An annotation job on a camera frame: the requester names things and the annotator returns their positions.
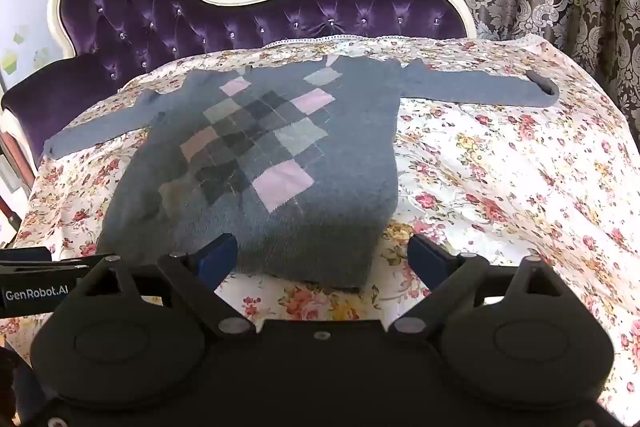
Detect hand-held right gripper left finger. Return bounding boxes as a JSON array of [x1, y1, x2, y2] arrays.
[[64, 233, 257, 339]]

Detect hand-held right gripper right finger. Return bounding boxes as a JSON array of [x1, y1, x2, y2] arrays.
[[387, 233, 587, 338]]

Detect grey argyle sweater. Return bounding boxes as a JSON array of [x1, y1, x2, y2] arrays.
[[42, 57, 561, 294]]

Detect floral blanket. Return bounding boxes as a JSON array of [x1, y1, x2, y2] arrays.
[[0, 34, 640, 414]]

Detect purple tufted sofa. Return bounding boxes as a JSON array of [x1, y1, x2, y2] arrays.
[[0, 0, 478, 208]]

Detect green wall stickers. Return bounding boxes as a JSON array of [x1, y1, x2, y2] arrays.
[[0, 24, 51, 78]]

